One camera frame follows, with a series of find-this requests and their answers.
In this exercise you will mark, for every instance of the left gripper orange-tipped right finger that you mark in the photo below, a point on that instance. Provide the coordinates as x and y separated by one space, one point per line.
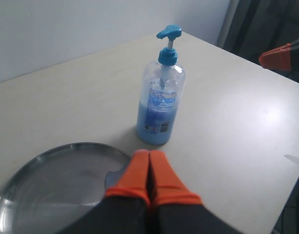
178 210

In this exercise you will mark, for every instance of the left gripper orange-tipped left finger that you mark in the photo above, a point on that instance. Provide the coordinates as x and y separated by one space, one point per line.
123 207

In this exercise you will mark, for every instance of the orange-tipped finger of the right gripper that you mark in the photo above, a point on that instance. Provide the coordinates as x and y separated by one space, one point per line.
283 58

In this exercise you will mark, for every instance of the clear blue soap pump bottle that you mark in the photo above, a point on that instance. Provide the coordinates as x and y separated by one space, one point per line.
162 86

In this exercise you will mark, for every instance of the round steel plate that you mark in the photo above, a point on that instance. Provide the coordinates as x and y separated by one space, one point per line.
59 186

